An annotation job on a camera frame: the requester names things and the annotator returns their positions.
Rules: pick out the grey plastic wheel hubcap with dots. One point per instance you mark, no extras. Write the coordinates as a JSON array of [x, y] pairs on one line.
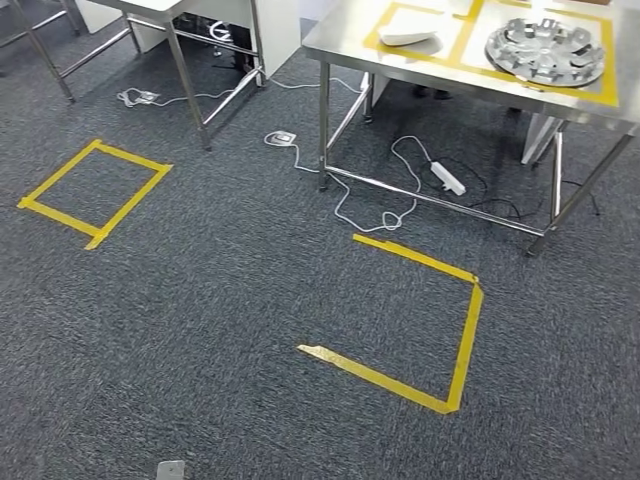
[[545, 53]]

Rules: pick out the steel workbench table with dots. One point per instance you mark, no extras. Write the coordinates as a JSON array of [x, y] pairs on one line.
[[350, 40]]

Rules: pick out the white curved plastic part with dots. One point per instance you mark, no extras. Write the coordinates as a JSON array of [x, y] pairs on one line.
[[407, 30]]

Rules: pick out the white floor socket plate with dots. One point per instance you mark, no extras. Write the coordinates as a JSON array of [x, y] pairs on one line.
[[145, 97], [283, 138]]

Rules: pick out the white power strip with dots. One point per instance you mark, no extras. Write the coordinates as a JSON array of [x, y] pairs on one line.
[[447, 177]]

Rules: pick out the white cabinet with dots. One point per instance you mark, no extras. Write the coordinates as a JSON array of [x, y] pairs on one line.
[[280, 33]]

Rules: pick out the yellow floor tape strip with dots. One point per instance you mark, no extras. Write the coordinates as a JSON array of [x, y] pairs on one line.
[[467, 344]]

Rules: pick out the black device white emblem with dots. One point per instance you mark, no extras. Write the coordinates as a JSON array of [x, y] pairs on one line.
[[235, 46]]

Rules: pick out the steel side table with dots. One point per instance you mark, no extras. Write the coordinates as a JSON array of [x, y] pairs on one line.
[[188, 86]]

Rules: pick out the small yellow tape square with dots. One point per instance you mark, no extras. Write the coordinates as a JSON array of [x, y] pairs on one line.
[[463, 40]]

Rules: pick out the small flat rectangular plate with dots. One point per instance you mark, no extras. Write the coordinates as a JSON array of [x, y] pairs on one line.
[[170, 470]]

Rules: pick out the yellow floor tape corner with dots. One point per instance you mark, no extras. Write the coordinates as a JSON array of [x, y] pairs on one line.
[[60, 215]]

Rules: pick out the large yellow tape square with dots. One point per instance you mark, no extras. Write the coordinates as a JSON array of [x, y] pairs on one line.
[[610, 66]]

